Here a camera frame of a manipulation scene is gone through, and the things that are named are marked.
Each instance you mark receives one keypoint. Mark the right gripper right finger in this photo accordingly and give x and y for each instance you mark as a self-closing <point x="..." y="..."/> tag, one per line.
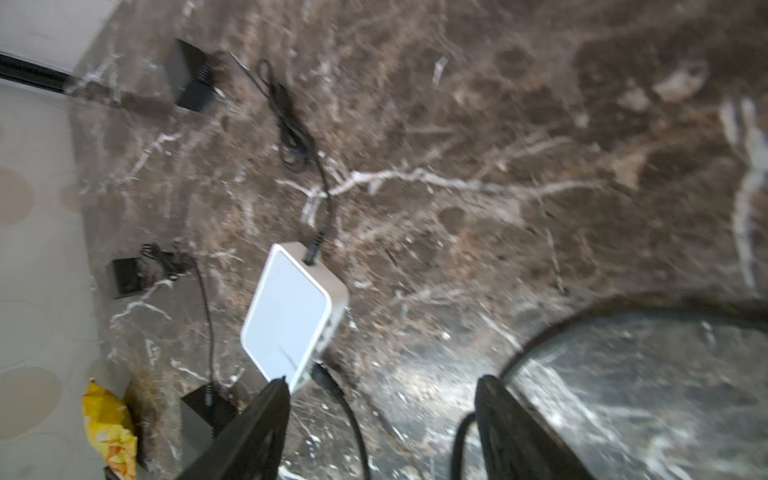
<point x="515" y="444"/>

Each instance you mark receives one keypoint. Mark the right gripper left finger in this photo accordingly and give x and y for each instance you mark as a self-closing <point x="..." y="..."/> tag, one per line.
<point x="251" y="445"/>

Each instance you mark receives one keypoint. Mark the white network switch box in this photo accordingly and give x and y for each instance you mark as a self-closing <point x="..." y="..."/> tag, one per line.
<point x="294" y="313"/>

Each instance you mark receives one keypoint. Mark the small black power adapter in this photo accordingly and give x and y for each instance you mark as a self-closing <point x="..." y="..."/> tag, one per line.
<point x="129" y="279"/>
<point x="190" y="74"/>

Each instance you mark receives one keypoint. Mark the yellow snack bag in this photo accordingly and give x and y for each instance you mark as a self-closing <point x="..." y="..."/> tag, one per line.
<point x="110" y="430"/>

